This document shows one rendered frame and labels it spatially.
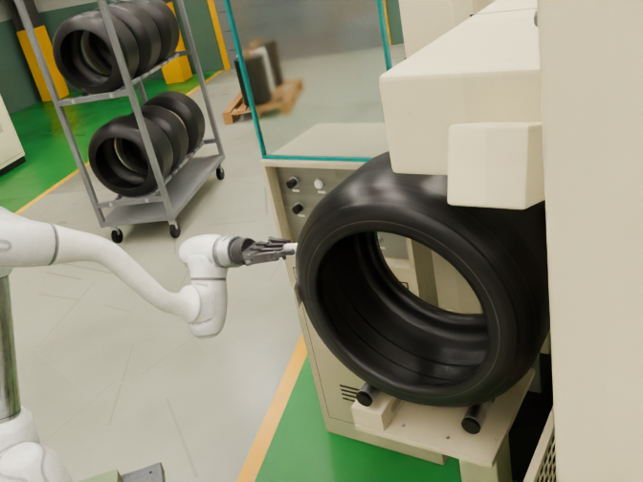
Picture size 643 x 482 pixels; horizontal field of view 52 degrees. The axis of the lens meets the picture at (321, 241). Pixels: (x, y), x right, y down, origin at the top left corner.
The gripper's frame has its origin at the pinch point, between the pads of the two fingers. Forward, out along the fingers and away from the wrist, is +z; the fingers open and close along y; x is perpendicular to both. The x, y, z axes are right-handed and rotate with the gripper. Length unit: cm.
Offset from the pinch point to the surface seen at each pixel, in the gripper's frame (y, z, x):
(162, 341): 79, -194, 98
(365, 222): -12.6, 32.0, -12.4
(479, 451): -10, 42, 51
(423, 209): -10.8, 45.1, -13.6
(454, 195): -49, 71, -32
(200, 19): 711, -669, -56
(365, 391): -10.9, 15.7, 35.1
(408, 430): -9, 23, 48
